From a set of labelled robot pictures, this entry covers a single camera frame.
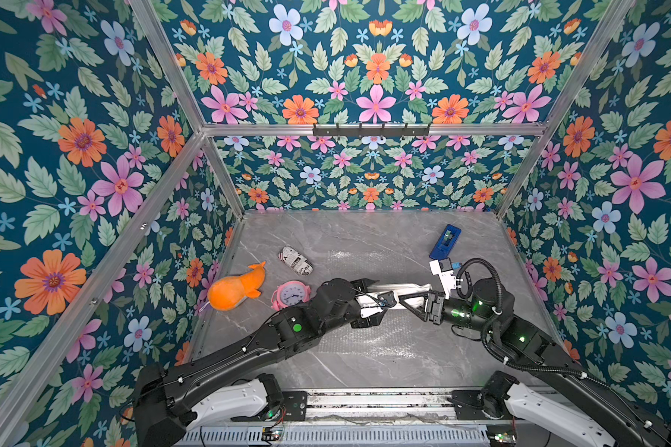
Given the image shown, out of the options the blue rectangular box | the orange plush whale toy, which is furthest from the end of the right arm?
the orange plush whale toy

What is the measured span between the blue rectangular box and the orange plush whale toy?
0.66 metres

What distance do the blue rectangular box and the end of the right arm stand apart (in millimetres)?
445

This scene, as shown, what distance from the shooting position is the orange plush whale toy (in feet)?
2.90

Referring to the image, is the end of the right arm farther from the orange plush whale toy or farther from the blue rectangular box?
the orange plush whale toy

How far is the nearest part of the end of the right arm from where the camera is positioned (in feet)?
1.89

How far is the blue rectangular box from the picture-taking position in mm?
Result: 1036

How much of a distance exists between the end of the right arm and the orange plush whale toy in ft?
1.92
